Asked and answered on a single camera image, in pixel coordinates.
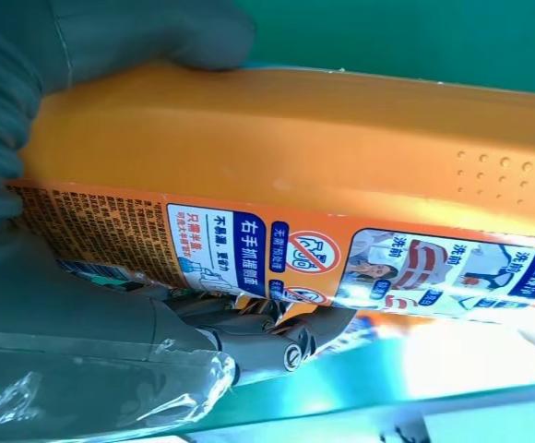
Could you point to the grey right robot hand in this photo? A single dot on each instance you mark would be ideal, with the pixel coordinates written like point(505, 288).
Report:
point(88, 342)

